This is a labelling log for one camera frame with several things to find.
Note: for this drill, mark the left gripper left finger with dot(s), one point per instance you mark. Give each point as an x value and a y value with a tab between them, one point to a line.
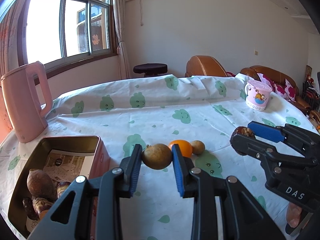
120	182

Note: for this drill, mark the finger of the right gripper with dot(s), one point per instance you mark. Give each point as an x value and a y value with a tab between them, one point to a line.
266	153
301	140

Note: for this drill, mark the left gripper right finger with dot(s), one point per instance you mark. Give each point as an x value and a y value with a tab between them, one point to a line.
193	182

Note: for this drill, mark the dark mangosteen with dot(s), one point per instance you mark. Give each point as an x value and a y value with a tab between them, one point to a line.
29	209
242	131

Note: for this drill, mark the brown longan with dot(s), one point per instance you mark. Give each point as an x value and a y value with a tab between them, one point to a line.
198	147
157	156

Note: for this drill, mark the brown taro root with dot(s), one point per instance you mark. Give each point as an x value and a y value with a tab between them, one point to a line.
40	184

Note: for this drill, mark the person right hand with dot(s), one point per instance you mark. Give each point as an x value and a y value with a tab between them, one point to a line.
293	214

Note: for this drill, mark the smooth orange far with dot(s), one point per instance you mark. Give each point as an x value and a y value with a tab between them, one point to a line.
185	147

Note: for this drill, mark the pink cartoon mug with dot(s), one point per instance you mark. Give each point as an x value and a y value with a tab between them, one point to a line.
257	95

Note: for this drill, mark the printed paper sheet in tin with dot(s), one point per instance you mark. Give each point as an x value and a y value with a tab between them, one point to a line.
63	166

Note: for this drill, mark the red white floral cushion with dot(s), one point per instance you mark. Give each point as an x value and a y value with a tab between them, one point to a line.
285	91

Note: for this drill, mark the brown leather sofa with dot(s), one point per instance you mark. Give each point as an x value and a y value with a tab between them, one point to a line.
281	84

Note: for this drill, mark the pink rectangular tin box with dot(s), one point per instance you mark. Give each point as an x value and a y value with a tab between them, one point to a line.
83	144

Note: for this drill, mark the white green-patterned tablecloth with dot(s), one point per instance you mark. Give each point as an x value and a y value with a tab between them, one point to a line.
159	110

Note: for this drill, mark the brown leather armchair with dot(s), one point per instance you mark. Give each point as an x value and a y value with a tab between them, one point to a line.
204	66

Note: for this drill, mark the black round stool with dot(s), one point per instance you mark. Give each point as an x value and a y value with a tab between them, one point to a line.
151	69

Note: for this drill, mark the pink electric kettle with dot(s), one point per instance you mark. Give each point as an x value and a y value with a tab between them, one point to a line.
22	103

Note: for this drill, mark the pink curtain left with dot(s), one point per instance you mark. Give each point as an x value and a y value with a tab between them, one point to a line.
9	29

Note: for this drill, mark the beige curtain right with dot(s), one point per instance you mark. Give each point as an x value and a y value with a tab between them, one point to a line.
119	19

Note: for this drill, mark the window with frame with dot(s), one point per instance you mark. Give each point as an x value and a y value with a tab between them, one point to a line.
59	33

